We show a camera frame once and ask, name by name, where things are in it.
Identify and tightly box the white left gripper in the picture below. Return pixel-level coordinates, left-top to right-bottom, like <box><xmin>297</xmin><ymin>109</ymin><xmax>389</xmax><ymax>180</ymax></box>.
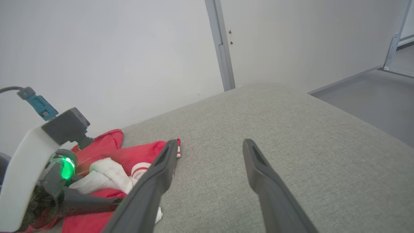
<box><xmin>0</xmin><ymin>126</ymin><xmax>124</xmax><ymax>232</ymax></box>

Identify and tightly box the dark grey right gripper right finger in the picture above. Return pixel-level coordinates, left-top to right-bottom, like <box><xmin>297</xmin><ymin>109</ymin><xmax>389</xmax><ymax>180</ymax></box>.
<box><xmin>243</xmin><ymin>139</ymin><xmax>319</xmax><ymax>233</ymax></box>

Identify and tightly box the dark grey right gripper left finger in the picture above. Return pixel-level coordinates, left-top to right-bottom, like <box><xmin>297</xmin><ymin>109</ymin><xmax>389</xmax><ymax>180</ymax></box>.
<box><xmin>101</xmin><ymin>139</ymin><xmax>179</xmax><ymax>233</ymax></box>

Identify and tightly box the red and white jersey garment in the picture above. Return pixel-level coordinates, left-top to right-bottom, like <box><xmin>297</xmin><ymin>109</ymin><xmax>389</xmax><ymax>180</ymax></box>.
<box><xmin>19</xmin><ymin>129</ymin><xmax>181</xmax><ymax>233</ymax></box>

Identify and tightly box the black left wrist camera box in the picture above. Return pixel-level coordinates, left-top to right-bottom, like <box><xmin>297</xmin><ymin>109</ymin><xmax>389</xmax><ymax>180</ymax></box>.
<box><xmin>41</xmin><ymin>107</ymin><xmax>95</xmax><ymax>150</ymax></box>

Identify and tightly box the black cable with blue plug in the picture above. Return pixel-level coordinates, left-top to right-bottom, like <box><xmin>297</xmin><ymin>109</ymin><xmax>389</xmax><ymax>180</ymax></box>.
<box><xmin>0</xmin><ymin>86</ymin><xmax>59</xmax><ymax>122</ymax></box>

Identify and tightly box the grey metal post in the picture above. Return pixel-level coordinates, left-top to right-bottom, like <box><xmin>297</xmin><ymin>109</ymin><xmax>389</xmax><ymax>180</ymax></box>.
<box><xmin>204</xmin><ymin>0</ymin><xmax>236</xmax><ymax>92</ymax></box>

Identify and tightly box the grey metal frame bracket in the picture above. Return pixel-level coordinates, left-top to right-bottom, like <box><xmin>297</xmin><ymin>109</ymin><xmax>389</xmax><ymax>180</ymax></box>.
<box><xmin>383</xmin><ymin>0</ymin><xmax>414</xmax><ymax>78</ymax></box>

